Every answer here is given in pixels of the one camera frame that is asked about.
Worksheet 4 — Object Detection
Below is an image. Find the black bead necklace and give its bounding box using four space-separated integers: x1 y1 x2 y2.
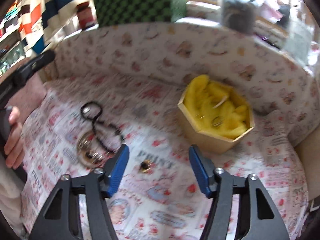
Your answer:
80 101 125 155

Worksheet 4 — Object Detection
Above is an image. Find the black gold ring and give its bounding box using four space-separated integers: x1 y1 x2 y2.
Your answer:
139 160 153 173

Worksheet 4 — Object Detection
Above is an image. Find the left hand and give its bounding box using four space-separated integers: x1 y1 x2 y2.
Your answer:
4 106 25 169

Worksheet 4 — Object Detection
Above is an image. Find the christmas print bed sheet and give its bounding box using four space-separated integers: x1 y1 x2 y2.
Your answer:
22 75 308 239

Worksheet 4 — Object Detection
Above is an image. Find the striped towel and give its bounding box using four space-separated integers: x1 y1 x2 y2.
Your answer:
17 0 93 54

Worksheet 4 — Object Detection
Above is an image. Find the red jar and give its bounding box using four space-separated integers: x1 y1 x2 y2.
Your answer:
76 2 96 30

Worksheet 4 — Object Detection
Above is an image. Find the octagonal cardboard box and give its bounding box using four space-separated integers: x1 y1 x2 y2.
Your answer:
177 75 254 154

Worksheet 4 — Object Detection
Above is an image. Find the yellow cloth lining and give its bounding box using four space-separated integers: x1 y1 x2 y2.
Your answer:
183 75 249 140

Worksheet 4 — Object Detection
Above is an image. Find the green black checkered box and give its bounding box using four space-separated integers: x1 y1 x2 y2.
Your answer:
93 0 187 27

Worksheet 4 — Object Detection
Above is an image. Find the baby bear print cushion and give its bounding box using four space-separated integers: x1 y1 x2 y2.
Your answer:
45 23 319 145

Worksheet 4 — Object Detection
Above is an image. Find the clear plastic container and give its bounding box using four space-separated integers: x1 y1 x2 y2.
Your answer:
284 20 314 66

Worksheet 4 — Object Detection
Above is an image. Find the dark grey mug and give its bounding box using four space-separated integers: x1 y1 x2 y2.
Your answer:
220 0 257 35

